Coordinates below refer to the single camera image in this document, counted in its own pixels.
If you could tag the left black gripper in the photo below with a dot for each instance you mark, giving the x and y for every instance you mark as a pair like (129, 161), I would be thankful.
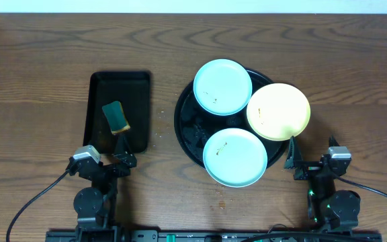
(109, 169)

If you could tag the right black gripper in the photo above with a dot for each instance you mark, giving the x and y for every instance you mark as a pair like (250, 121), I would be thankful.
(314, 168)

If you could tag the green and yellow sponge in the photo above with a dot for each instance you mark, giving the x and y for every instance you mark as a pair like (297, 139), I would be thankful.
(115, 117)

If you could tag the yellow plate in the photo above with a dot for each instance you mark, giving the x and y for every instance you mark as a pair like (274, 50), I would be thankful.
(278, 112)

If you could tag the light blue plate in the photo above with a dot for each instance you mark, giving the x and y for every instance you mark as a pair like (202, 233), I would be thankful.
(235, 157)
(222, 87)

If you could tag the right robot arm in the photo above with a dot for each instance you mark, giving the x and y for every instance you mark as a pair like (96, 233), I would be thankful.
(333, 211)

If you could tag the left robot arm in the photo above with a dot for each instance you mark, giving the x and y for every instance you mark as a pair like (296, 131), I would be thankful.
(96, 205)

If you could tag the black rectangular tray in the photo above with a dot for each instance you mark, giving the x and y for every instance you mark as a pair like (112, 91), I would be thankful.
(133, 90)

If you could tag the round black tray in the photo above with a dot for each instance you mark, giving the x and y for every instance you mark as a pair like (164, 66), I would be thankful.
(194, 126)

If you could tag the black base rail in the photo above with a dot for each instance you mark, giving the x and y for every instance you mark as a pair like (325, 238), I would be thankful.
(213, 236)

